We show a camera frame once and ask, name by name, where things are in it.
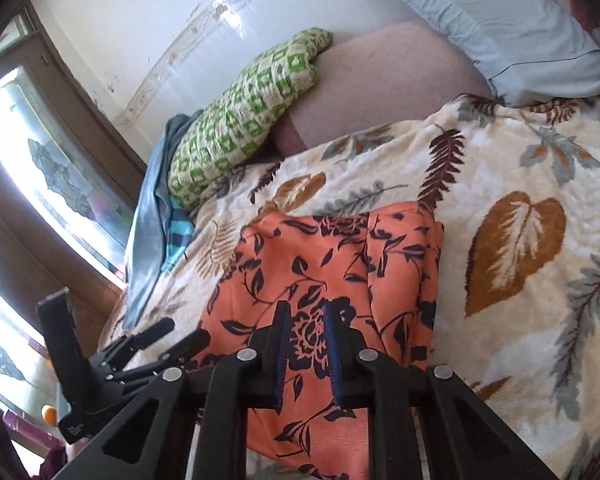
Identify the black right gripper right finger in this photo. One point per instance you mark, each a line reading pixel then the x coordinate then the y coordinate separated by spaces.
pixel 421 423

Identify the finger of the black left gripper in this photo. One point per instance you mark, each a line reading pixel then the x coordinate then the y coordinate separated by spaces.
pixel 120 352
pixel 176 356

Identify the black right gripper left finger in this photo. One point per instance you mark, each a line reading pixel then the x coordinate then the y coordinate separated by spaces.
pixel 191 423

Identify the blue grey striped cloth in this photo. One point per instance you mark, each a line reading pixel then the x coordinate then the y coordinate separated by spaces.
pixel 146 248

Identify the cream leaf-print fleece blanket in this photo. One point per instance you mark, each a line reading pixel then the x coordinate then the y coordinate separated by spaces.
pixel 470 239

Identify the green checkered pillow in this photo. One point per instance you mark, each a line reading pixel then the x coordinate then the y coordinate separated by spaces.
pixel 233 127

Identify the light blue pillow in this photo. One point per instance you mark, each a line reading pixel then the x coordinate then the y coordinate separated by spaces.
pixel 528 51

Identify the window with brown frame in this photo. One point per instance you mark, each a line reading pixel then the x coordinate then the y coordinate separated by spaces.
pixel 68 186

